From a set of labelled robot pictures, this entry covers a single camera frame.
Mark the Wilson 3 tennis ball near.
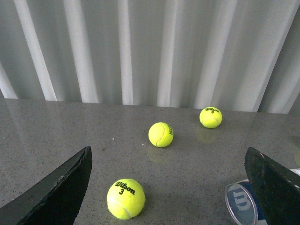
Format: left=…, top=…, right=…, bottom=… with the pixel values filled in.
left=106, top=178, right=146, bottom=220

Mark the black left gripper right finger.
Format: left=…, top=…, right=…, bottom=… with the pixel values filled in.
left=244, top=147, right=300, bottom=225

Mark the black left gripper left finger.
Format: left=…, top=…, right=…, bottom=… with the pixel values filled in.
left=0, top=146, right=92, bottom=225

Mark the white pleated curtain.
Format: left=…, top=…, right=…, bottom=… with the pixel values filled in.
left=0, top=0, right=300, bottom=115

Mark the Wilson 3 tennis ball far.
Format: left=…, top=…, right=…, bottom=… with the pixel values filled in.
left=199, top=106, right=223, bottom=128

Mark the wilson 3 tennis ball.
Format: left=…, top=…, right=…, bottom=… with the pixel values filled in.
left=199, top=106, right=223, bottom=128
left=106, top=178, right=146, bottom=220

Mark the clear tennis ball can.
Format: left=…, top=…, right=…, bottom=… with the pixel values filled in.
left=225, top=169, right=300, bottom=225

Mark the tennis ball with side logo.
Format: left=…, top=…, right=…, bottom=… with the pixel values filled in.
left=148, top=122, right=173, bottom=148

